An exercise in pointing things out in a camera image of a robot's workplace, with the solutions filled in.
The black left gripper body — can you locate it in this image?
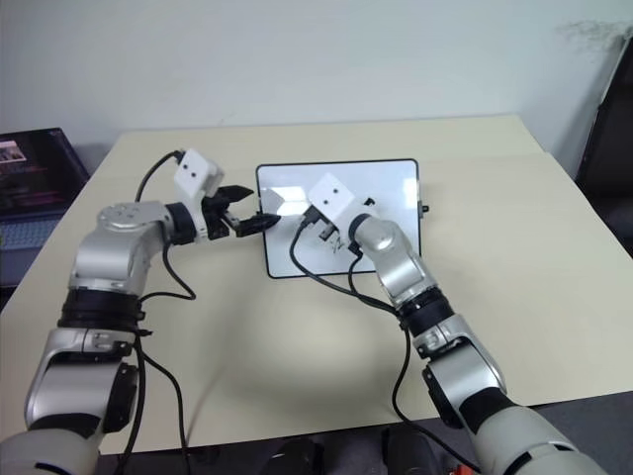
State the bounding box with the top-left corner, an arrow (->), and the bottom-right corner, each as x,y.
200,195 -> 244,242

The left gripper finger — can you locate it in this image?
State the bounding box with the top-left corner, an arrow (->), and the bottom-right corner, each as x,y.
217,184 -> 254,205
235,213 -> 284,239

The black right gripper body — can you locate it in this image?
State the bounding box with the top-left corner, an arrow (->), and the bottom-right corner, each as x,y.
302,207 -> 343,244

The black framed whiteboard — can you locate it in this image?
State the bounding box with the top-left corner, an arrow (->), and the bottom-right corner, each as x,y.
254,158 -> 422,280

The grey laptop keyboard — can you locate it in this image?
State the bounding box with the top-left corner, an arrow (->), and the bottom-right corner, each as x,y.
0,211 -> 66,289

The dark rounded shape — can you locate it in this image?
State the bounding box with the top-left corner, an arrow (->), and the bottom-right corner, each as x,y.
256,433 -> 338,475

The black chair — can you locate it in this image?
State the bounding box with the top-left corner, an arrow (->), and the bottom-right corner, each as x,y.
575,45 -> 633,251

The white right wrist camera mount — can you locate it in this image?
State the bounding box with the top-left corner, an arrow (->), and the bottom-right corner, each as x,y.
305,169 -> 378,230

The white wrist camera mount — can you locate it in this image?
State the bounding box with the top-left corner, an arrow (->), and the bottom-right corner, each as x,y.
305,169 -> 378,230
172,146 -> 226,234

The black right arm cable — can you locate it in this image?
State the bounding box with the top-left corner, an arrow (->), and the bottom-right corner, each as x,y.
289,217 -> 482,474

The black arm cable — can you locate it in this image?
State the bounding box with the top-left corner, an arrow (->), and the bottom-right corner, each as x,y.
289,217 -> 482,474
122,149 -> 200,475

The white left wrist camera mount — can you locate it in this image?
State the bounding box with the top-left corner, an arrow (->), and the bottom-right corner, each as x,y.
172,146 -> 226,234

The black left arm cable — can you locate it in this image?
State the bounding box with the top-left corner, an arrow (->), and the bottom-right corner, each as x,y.
122,149 -> 200,475

